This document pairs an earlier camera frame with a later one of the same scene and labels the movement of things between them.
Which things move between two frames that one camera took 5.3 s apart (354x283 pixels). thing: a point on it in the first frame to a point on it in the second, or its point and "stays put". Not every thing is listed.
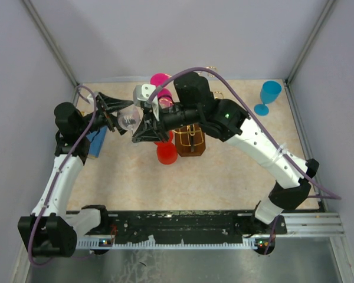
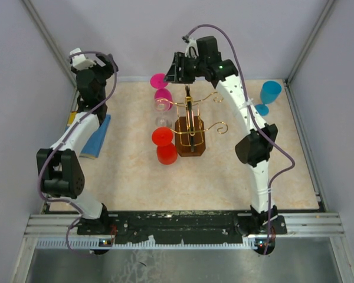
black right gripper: (150, 130) to (174, 75)
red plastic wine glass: (167, 152) stays put
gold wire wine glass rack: (190, 140) stays put
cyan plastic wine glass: (270, 91) stays put
